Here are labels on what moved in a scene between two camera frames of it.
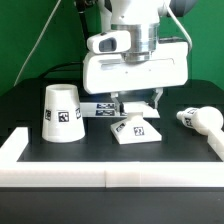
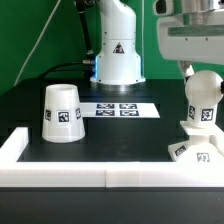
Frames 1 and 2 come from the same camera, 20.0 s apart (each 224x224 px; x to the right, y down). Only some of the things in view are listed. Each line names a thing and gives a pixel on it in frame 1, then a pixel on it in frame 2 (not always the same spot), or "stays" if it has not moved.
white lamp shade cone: (62, 119) stays
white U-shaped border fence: (16, 173) stays
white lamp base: (135, 129) to (205, 144)
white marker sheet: (112, 109) stays
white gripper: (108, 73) to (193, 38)
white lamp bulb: (206, 120) to (203, 93)
